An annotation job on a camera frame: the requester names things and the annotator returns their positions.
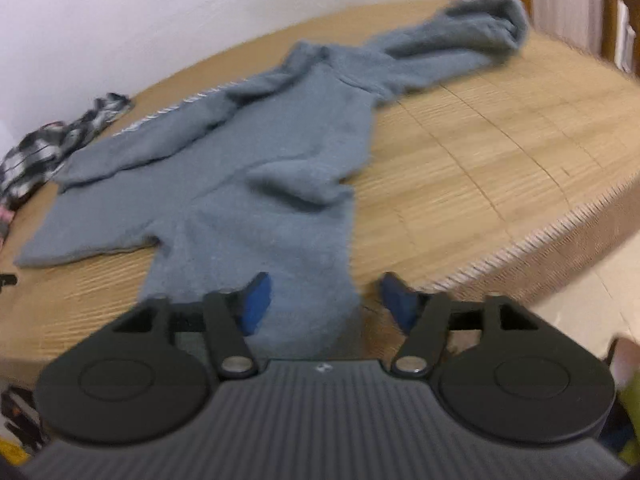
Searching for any grey hoodie red print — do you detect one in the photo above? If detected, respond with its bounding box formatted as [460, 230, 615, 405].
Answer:
[15, 0, 528, 360]

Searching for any pink garment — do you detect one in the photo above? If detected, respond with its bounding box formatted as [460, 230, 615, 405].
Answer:
[0, 205, 15, 246]

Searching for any black white plaid shirt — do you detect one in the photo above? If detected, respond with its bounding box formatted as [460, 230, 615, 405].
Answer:
[1, 92, 134, 210]

